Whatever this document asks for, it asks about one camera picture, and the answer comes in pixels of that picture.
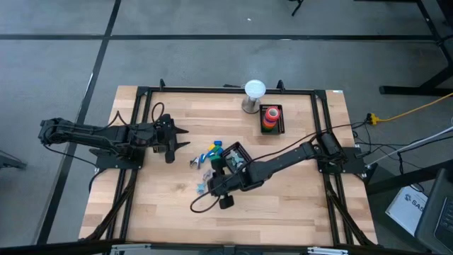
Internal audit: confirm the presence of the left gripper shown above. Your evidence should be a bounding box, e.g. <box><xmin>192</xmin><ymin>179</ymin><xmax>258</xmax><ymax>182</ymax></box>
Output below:
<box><xmin>151</xmin><ymin>113</ymin><xmax>192</xmax><ymax>164</ymax></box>

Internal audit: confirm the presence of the black stand foot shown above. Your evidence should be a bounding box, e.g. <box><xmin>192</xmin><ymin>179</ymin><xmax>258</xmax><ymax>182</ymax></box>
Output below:
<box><xmin>0</xmin><ymin>149</ymin><xmax>28</xmax><ymax>170</ymax></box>

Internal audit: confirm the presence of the black desk leg frame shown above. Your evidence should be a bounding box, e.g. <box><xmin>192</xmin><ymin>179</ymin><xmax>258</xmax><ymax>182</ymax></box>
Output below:
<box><xmin>379</xmin><ymin>0</ymin><xmax>453</xmax><ymax>97</ymax></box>

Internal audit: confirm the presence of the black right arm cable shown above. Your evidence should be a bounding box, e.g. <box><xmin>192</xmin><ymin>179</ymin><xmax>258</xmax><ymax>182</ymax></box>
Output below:
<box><xmin>189</xmin><ymin>121</ymin><xmax>369</xmax><ymax>214</ymax></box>

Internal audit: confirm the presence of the black aluminium table frame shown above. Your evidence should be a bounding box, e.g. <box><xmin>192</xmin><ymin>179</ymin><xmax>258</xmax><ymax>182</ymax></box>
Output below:
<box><xmin>78</xmin><ymin>78</ymin><xmax>379</xmax><ymax>255</ymax></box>

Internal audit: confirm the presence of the black tripod foot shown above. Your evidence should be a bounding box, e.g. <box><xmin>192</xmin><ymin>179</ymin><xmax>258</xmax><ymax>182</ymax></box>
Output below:
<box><xmin>288</xmin><ymin>0</ymin><xmax>306</xmax><ymax>17</ymax></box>

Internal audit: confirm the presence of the grey laptop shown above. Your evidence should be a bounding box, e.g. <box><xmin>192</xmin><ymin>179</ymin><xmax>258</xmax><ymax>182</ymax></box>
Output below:
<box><xmin>414</xmin><ymin>167</ymin><xmax>453</xmax><ymax>254</ymax></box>

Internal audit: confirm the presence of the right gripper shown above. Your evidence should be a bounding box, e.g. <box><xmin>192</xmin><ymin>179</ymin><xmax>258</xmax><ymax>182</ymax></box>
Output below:
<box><xmin>204</xmin><ymin>157</ymin><xmax>248</xmax><ymax>210</ymax></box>

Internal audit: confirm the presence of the black desk beam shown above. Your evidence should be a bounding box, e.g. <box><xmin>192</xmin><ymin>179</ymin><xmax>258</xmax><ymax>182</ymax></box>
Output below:
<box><xmin>366</xmin><ymin>157</ymin><xmax>453</xmax><ymax>196</ymax></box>

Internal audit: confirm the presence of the black slotted plastic basket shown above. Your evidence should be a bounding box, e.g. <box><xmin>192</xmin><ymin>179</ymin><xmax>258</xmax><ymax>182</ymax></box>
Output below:
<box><xmin>259</xmin><ymin>103</ymin><xmax>286</xmax><ymax>135</ymax></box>
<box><xmin>221</xmin><ymin>141</ymin><xmax>253</xmax><ymax>174</ymax></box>

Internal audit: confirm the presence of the red tape roll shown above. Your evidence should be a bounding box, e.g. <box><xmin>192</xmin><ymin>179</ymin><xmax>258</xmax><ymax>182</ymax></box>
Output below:
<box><xmin>265</xmin><ymin>107</ymin><xmax>282</xmax><ymax>122</ymax></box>

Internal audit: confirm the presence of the silver aluminium bracket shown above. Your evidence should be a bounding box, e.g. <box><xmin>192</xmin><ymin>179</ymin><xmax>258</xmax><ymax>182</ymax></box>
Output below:
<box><xmin>110</xmin><ymin>243</ymin><xmax>152</xmax><ymax>255</ymax></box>
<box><xmin>306</xmin><ymin>246</ymin><xmax>350</xmax><ymax>255</ymax></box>

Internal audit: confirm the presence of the yellow extension cord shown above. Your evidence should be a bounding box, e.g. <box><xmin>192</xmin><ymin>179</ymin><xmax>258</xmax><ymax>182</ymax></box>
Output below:
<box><xmin>366</xmin><ymin>91</ymin><xmax>453</xmax><ymax>125</ymax></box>

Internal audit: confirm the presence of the white printed box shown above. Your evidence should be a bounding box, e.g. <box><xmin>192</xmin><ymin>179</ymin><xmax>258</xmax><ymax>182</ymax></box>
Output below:
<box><xmin>384</xmin><ymin>185</ymin><xmax>430</xmax><ymax>237</ymax></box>

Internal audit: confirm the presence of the white cable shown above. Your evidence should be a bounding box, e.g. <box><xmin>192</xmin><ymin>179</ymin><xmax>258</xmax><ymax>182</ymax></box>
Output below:
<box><xmin>366</xmin><ymin>125</ymin><xmax>453</xmax><ymax>167</ymax></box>

